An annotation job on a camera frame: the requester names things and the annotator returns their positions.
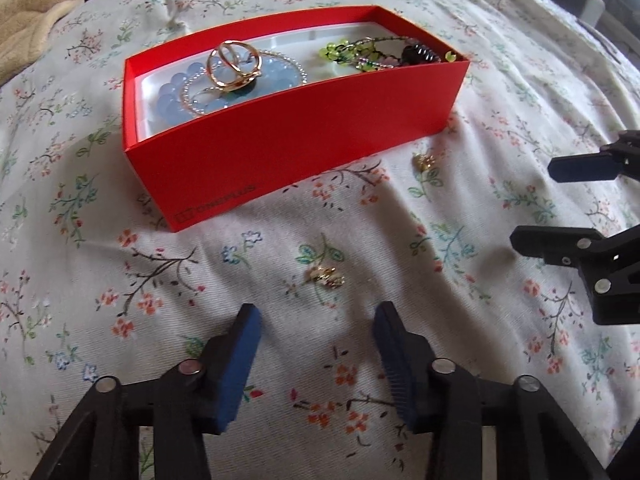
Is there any clear crystal bead bracelet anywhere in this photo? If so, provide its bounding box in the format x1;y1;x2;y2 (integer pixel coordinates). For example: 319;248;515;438
179;49;309;117

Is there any floral bed sheet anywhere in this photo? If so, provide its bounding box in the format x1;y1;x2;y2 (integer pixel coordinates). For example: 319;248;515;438
1;0;639;479

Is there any gold flower earring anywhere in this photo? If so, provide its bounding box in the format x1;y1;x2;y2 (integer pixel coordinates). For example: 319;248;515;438
412;153;436;174

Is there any black bead hair tie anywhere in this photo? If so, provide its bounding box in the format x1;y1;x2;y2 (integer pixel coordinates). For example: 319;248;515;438
401;43;444;66

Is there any red cardboard box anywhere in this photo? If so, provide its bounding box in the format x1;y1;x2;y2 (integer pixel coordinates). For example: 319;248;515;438
122;6;470;232

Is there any light blue bead bracelet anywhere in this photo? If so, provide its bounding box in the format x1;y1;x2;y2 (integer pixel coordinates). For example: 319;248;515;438
155;55;307;127

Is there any gold ring cluster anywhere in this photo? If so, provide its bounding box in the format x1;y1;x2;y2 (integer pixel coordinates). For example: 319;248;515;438
205;40;262;93

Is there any beige quilted blanket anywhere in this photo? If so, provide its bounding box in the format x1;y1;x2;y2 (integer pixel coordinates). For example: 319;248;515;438
1;0;85;82

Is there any small gold earring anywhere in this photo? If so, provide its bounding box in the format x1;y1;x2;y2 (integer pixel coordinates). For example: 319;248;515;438
307;266;346;288

